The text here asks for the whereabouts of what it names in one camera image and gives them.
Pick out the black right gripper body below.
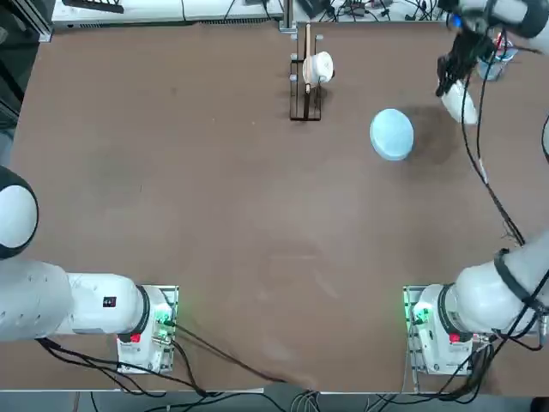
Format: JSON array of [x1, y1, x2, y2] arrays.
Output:
[[452, 28, 494, 65]]

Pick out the white IKEA plate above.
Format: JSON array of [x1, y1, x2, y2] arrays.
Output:
[[441, 79, 480, 125]]

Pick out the blue IKEA plate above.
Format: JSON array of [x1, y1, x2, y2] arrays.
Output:
[[369, 108, 415, 162]]

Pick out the black orange connector strip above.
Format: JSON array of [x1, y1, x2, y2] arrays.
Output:
[[341, 2, 374, 18]]

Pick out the dark grey power adapter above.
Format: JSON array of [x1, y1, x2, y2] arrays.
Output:
[[298, 0, 329, 19]]

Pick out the black power strip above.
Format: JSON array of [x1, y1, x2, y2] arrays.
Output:
[[62, 0, 125, 14]]

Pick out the aluminium corner profile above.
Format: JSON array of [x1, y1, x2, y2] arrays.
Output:
[[37, 0, 55, 43]]

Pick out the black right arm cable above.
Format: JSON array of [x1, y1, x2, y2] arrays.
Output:
[[459, 25, 528, 248]]

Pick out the black wire cup rack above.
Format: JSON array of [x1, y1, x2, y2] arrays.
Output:
[[289, 23, 323, 122]]

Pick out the white cable tray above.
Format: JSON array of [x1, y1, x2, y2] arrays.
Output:
[[51, 0, 284, 23]]

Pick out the black cable on table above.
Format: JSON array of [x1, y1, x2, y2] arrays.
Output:
[[171, 321, 318, 387]]

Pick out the black cable at left base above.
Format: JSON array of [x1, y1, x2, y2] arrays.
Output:
[[33, 336, 207, 396]]

